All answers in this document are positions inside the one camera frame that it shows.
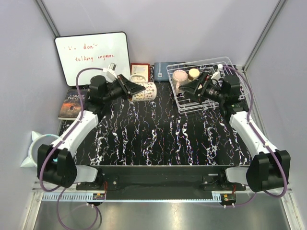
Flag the white slotted cable duct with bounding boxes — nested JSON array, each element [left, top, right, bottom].
[[42, 193, 106, 202]]

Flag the white patterned mug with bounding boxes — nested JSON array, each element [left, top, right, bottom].
[[130, 74, 157, 102]]

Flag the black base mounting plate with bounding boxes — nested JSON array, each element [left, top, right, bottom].
[[77, 165, 246, 202]]

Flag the pink cup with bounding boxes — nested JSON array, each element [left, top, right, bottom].
[[172, 69, 188, 95]]

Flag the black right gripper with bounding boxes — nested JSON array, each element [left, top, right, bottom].
[[178, 71, 226, 104]]

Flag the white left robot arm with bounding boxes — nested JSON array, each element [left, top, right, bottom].
[[37, 75, 146, 191]]

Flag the white cat-ear headphones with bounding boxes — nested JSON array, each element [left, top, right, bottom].
[[20, 131, 59, 168]]

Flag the red and cream book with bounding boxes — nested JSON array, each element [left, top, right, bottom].
[[130, 63, 150, 82]]

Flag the dark blue book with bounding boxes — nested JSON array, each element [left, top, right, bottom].
[[154, 62, 176, 82]]

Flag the cream and brown cup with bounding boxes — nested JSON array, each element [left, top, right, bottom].
[[188, 68, 200, 82]]

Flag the white wire dish rack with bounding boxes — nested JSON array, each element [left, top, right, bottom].
[[167, 57, 248, 116]]

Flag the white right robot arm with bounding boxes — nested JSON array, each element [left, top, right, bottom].
[[179, 73, 291, 193]]

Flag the A Tale of Two Cities book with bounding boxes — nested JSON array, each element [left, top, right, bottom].
[[58, 89, 81, 120]]

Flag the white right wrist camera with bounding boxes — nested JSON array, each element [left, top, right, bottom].
[[211, 64, 223, 81]]

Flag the white dry-erase board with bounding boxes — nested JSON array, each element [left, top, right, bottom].
[[55, 32, 131, 86]]

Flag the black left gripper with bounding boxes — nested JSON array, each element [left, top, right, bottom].
[[102, 74, 145, 104]]

